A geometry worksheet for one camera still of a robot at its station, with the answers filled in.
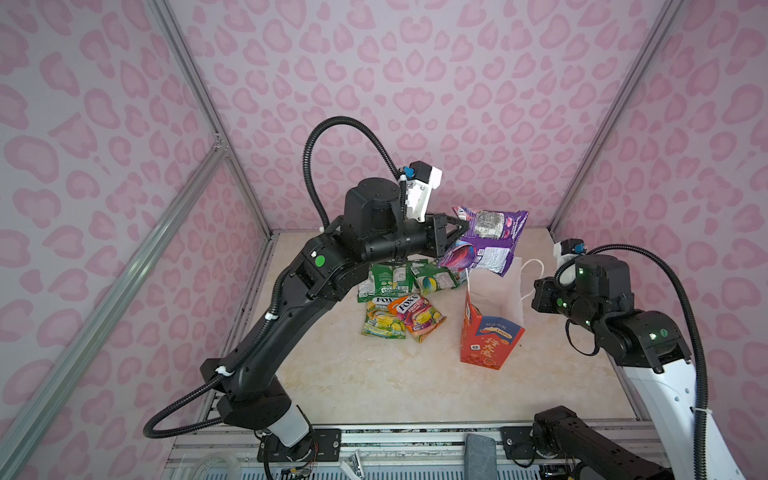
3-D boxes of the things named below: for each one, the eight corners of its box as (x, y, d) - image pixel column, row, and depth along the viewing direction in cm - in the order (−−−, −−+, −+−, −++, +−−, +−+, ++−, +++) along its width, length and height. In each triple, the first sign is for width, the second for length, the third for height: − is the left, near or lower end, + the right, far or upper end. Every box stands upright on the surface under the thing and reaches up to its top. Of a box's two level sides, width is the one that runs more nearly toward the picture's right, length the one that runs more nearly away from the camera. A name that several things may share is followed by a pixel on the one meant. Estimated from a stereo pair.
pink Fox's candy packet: (418, 343, 91) (419, 339, 89) (386, 308, 99) (386, 303, 97) (445, 322, 96) (446, 317, 93) (412, 290, 104) (413, 284, 101)
